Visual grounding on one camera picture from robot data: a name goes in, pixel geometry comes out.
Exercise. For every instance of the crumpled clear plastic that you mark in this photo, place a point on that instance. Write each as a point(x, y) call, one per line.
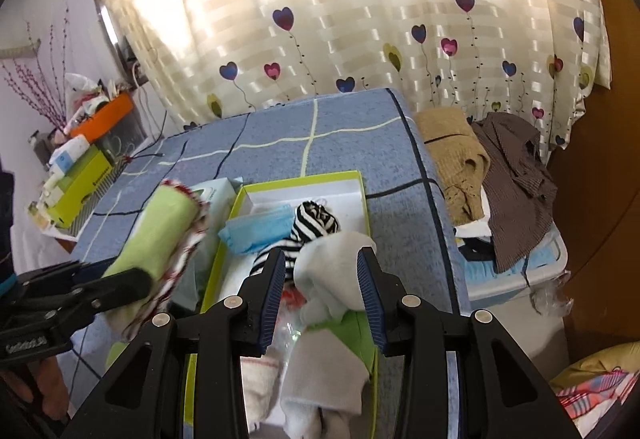
point(552, 299)

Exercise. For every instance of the green cardboard box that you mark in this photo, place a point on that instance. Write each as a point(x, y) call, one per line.
point(80, 189)

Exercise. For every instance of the orange lidded storage bin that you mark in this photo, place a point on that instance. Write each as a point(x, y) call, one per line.
point(105, 116)

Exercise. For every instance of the white box green edge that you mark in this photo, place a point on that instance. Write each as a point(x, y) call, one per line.
point(310, 191)

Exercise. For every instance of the green patterned sock pair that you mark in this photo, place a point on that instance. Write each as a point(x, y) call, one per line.
point(160, 229)

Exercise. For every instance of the wet wipes pack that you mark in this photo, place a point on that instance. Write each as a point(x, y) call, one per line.
point(217, 199)

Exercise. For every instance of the wooden wardrobe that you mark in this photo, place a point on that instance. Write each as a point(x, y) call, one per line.
point(615, 169)

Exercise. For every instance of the blue checked bed sheet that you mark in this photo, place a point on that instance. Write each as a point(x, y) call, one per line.
point(325, 144)

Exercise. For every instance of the white plastic storage bin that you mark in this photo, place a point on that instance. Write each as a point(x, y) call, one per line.
point(500, 289)

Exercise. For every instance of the purple decorative branches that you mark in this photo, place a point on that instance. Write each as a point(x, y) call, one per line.
point(30, 89)

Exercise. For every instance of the beige sock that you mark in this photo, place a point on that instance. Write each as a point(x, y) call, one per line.
point(257, 384)

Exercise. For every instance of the black white striped sock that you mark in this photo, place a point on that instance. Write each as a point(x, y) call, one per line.
point(315, 219)

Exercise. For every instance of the blue face mask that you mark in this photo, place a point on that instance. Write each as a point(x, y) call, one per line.
point(255, 229)

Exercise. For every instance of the person's left hand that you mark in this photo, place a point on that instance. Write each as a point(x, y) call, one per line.
point(47, 389)

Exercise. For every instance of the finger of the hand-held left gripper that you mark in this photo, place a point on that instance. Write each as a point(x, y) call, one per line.
point(115, 291)

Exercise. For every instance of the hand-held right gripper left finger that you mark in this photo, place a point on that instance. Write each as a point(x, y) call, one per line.
point(272, 299)

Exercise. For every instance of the green cloth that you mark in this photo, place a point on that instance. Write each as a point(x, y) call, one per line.
point(350, 334)

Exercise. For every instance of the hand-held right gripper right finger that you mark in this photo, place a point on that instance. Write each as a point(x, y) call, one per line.
point(370, 299)

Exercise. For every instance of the clear plastic bag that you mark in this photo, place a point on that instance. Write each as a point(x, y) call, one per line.
point(82, 86)

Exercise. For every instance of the plaid printed cloth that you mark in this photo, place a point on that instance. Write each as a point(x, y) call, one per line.
point(590, 384)

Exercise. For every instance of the white blue carton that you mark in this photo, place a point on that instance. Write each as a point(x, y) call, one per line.
point(67, 156)

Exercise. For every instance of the black white striped box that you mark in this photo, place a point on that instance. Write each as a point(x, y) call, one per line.
point(112, 179)

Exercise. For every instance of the brown striped shirt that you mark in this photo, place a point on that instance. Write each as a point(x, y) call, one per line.
point(515, 179)

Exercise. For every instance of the clear snack bag orange contents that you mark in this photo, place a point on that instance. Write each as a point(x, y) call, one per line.
point(294, 295)

